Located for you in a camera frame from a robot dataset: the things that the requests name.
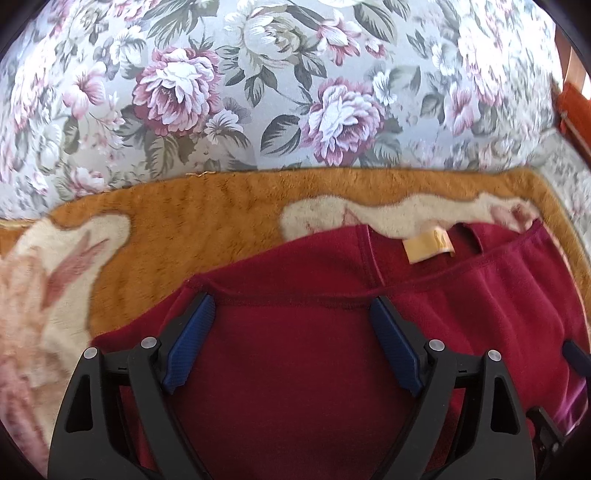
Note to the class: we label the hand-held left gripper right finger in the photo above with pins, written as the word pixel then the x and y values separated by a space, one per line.
pixel 397 346

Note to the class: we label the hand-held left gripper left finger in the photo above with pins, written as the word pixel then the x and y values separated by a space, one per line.
pixel 191 346

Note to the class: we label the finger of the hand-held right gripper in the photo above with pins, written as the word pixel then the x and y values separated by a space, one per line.
pixel 579 355
pixel 547 434

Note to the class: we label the dark red sweater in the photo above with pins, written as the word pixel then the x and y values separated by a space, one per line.
pixel 300 369

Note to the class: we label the orange plush flower blanket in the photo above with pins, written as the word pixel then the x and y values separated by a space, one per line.
pixel 207 217

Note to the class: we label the floral fabric cushion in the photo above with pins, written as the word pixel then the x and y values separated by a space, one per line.
pixel 258 92

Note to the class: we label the wooden furniture frame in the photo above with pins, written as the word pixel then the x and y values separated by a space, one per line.
pixel 577 115

